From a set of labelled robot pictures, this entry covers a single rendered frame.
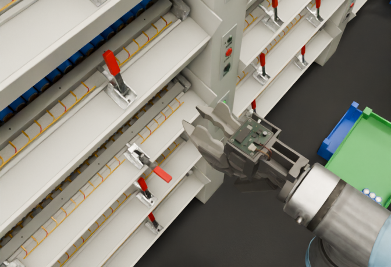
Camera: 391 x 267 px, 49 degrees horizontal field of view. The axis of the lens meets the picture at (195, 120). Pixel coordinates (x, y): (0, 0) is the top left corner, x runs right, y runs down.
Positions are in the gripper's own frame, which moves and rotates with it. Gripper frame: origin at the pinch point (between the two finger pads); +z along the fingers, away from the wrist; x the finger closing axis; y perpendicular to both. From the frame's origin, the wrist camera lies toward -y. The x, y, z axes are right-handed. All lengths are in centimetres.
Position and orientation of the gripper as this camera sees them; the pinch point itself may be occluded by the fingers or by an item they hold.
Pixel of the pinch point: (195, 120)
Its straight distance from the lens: 73.9
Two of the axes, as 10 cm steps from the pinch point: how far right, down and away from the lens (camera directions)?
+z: -7.7, -5.4, 3.2
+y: 0.1, -5.2, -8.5
